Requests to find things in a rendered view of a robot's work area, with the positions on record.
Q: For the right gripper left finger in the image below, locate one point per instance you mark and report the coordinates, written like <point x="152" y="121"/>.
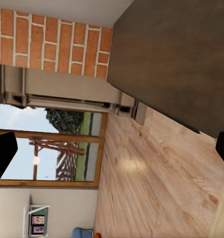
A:
<point x="8" y="149"/>

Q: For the picture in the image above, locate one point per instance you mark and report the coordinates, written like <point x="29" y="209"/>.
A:
<point x="37" y="220"/>
<point x="37" y="229"/>

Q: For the shelf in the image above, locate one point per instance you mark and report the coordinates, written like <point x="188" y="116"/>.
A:
<point x="33" y="210"/>

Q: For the door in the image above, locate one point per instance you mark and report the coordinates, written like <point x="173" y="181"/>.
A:
<point x="57" y="147"/>

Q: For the cabinet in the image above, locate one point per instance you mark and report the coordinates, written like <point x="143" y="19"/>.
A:
<point x="169" y="55"/>

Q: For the wood fireplace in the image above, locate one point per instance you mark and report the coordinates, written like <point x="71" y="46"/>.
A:
<point x="21" y="85"/>

